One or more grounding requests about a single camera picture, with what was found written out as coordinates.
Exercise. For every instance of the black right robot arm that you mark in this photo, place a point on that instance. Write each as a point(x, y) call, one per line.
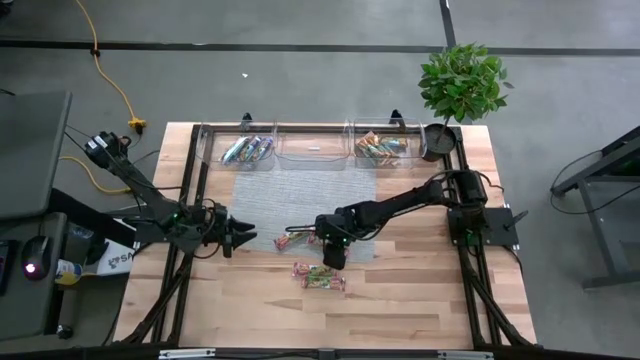
point(390, 207)

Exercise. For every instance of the black metal table frame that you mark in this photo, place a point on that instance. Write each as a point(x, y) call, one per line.
point(189, 165)

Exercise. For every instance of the green orange granola bar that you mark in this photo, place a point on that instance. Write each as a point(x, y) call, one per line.
point(395, 143)

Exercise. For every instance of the green plant in black pot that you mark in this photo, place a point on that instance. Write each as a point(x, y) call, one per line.
point(460, 82)

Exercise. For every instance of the snack packets pile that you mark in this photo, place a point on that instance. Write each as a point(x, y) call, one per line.
point(372, 157)

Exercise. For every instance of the silver metal bracket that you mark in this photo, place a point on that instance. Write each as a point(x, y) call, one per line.
point(187, 354)
point(465, 354)

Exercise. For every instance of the white printed box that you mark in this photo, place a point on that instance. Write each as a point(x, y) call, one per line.
point(117, 260)

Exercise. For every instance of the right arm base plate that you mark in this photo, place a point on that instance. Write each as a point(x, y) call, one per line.
point(500, 225)

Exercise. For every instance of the gray desk top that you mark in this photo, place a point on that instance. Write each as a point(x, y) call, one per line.
point(30, 150)

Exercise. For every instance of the black computer mouse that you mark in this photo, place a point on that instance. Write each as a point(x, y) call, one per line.
point(36, 255)

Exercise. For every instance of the black frame clamp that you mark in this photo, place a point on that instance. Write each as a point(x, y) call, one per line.
point(397, 117)
point(246, 119)

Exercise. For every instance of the white yellow bottle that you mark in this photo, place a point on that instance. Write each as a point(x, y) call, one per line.
point(67, 272)

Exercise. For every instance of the dark gray side desk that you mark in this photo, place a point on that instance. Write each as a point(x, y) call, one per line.
point(25, 310)

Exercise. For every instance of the black metal stand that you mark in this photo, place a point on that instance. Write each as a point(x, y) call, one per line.
point(610, 280)

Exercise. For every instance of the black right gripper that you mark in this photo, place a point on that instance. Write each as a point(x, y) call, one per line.
point(334, 257)

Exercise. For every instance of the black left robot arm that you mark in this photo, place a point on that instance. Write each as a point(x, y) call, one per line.
point(135, 182)

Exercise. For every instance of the gray woven placemat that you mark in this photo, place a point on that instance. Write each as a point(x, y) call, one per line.
point(290, 200)

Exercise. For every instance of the clear plastic bin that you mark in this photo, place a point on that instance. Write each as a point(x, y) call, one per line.
point(416, 150)
point(210, 150)
point(312, 160)

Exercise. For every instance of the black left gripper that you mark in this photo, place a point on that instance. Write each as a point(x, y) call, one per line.
point(217, 230)

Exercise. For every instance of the black caster wheel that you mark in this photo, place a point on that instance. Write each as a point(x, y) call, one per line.
point(65, 331)

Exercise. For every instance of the candy bars in right bin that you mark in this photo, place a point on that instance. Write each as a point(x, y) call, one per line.
point(370, 140)

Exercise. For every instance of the red green granola bar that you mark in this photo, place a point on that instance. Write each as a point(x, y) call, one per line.
point(290, 241)
point(310, 270)
point(314, 240)
point(325, 283)

